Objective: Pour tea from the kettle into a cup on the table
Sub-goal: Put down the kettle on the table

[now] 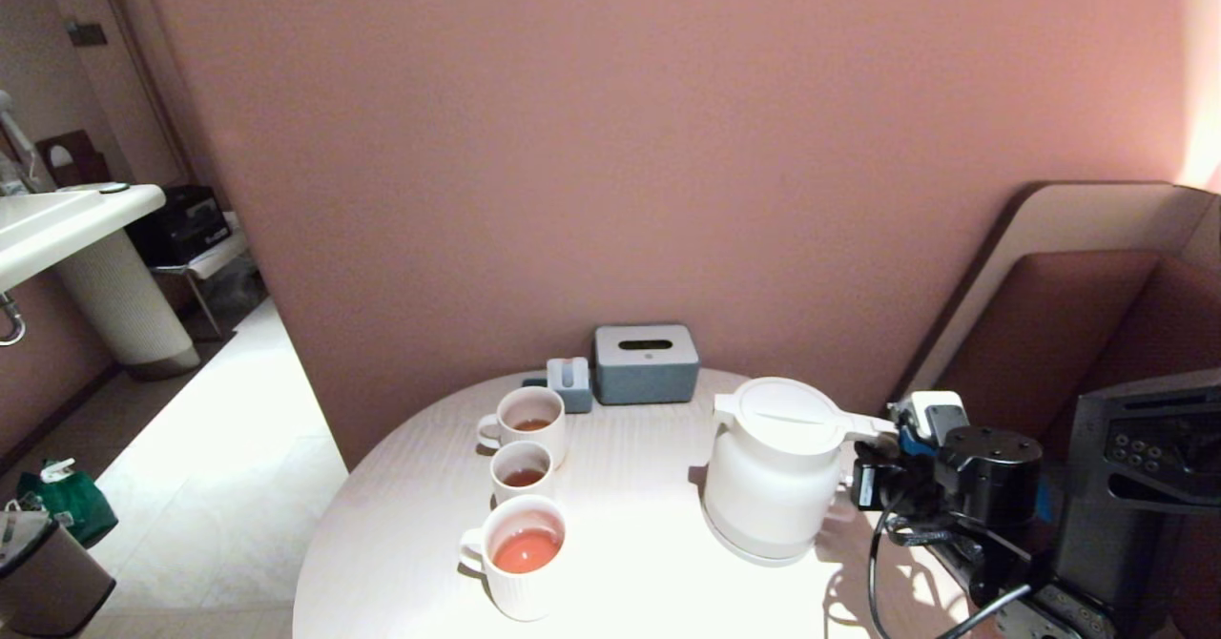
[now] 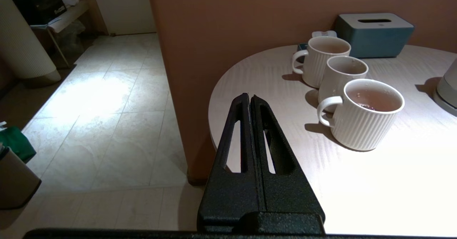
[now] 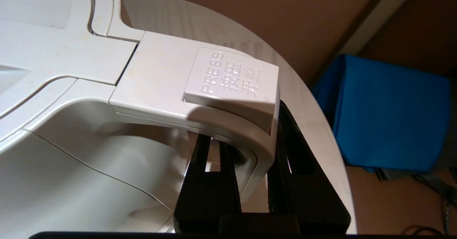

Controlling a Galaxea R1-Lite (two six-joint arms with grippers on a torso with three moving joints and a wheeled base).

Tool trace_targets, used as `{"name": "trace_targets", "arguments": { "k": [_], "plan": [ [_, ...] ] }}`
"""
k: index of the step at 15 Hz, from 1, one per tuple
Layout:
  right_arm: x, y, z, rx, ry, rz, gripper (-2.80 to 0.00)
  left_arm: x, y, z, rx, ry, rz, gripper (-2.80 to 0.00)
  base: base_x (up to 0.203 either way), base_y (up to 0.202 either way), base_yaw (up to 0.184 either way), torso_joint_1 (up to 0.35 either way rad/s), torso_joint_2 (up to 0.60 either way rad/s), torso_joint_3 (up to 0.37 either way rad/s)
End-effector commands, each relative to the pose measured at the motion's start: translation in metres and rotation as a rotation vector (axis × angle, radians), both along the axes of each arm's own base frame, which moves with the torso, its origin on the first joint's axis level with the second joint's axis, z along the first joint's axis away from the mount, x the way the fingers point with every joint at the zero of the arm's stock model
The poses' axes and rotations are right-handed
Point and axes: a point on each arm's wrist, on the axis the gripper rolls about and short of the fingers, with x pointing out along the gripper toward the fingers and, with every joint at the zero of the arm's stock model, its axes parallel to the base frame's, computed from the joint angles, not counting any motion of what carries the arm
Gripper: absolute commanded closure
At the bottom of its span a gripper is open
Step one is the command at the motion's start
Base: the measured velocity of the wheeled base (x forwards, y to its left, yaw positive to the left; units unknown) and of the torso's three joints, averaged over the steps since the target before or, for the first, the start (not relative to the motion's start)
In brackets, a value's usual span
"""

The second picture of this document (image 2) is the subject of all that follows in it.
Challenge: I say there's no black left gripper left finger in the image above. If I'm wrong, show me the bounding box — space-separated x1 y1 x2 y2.
197 93 265 231

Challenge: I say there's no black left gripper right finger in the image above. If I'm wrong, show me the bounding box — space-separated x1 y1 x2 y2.
250 95 326 232

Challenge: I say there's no white electric kettle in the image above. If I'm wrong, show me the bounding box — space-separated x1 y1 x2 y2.
436 58 457 108

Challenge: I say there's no large white ribbed mug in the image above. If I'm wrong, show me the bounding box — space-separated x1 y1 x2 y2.
317 79 405 151

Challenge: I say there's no small white mug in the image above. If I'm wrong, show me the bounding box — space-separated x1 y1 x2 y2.
318 56 369 113

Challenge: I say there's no medium white ribbed mug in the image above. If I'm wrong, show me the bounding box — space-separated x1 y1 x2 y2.
292 36 351 88

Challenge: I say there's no grey-blue tissue box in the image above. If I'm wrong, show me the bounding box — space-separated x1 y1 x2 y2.
335 13 415 59

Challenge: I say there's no round white kettle base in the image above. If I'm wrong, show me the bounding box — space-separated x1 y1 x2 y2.
433 89 457 116

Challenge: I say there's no beige door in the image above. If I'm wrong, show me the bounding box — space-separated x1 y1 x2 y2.
89 0 157 35

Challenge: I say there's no brown trash bin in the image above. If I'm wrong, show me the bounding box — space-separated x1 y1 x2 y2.
0 143 42 210

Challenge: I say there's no clear plastic bag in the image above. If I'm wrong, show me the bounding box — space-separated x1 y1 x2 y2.
59 20 97 56

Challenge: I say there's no green bag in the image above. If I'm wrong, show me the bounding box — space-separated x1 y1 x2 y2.
0 121 37 163

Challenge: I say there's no black box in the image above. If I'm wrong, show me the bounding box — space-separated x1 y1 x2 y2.
10 0 67 25

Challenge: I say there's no white ribbed pedestal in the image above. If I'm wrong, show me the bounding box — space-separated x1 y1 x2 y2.
0 0 62 87

